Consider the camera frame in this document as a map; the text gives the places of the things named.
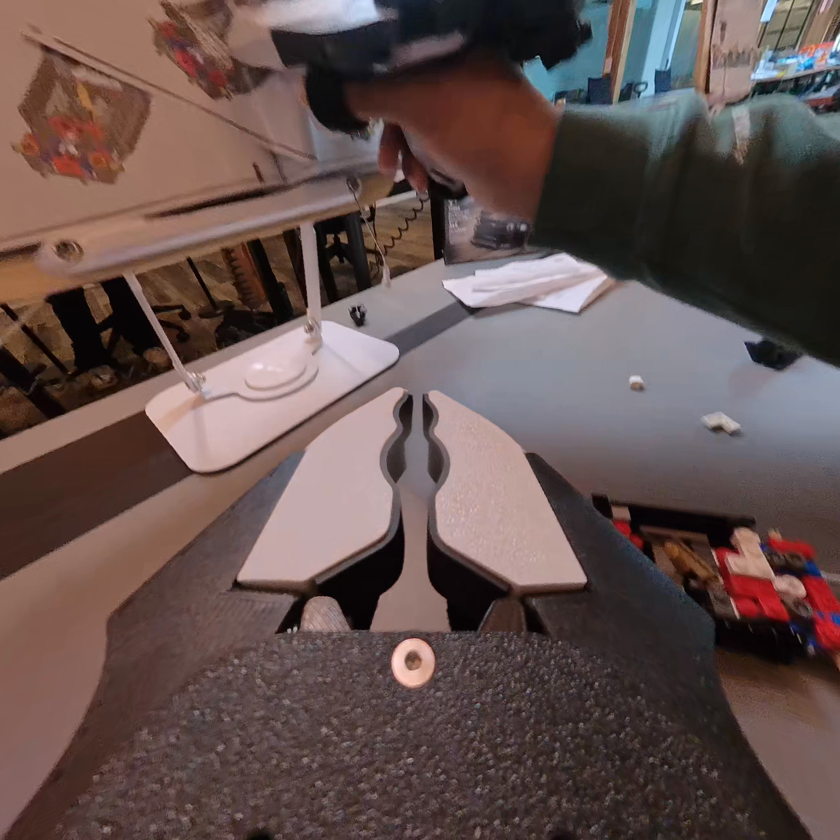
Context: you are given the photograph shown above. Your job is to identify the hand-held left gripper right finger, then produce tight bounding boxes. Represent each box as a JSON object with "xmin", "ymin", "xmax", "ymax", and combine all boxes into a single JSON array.
[{"xmin": 423, "ymin": 390, "xmax": 589, "ymax": 628}]

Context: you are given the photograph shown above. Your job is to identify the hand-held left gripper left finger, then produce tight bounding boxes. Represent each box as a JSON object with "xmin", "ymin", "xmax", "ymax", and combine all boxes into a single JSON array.
[{"xmin": 237, "ymin": 388, "xmax": 416, "ymax": 628}]

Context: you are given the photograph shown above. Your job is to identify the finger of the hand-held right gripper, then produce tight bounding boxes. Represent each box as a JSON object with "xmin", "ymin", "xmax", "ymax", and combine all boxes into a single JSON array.
[{"xmin": 250, "ymin": 0, "xmax": 395, "ymax": 36}]

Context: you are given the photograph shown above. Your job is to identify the partly built lego car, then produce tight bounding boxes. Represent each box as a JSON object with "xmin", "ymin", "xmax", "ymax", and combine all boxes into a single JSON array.
[{"xmin": 591, "ymin": 493, "xmax": 840, "ymax": 664}]

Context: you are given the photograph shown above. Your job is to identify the person's right forearm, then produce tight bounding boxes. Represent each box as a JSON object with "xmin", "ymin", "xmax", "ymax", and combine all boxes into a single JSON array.
[{"xmin": 532, "ymin": 90, "xmax": 840, "ymax": 366}]

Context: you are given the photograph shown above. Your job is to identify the lego set box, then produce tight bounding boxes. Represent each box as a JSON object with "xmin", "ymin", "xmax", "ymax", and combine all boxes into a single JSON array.
[{"xmin": 444, "ymin": 197, "xmax": 539, "ymax": 266}]

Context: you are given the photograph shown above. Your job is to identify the black lego assembly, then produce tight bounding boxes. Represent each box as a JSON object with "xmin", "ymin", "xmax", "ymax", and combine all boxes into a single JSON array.
[{"xmin": 745, "ymin": 338, "xmax": 804, "ymax": 371}]

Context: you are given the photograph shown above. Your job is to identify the person's right hand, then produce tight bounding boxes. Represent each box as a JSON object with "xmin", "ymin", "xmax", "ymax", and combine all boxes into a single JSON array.
[{"xmin": 344, "ymin": 53, "xmax": 565, "ymax": 221}]

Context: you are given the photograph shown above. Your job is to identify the white book stand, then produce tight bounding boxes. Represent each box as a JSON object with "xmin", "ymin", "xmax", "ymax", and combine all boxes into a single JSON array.
[{"xmin": 0, "ymin": 171, "xmax": 401, "ymax": 473}]

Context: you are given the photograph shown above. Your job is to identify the white paper bags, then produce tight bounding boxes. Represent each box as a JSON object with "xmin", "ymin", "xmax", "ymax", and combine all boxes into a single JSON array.
[{"xmin": 443, "ymin": 252, "xmax": 615, "ymax": 313}]

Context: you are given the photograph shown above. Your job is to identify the open instruction booklet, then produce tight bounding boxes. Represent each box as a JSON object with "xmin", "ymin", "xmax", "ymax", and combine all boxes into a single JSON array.
[{"xmin": 0, "ymin": 0, "xmax": 395, "ymax": 244}]

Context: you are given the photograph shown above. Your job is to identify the poster on wooden easel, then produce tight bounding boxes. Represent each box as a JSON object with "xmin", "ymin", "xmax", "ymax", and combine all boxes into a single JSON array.
[{"xmin": 703, "ymin": 0, "xmax": 775, "ymax": 99}]

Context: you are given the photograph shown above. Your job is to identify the black coiled cable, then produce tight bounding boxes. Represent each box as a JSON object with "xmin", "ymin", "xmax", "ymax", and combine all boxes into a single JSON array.
[{"xmin": 355, "ymin": 184, "xmax": 434, "ymax": 283}]

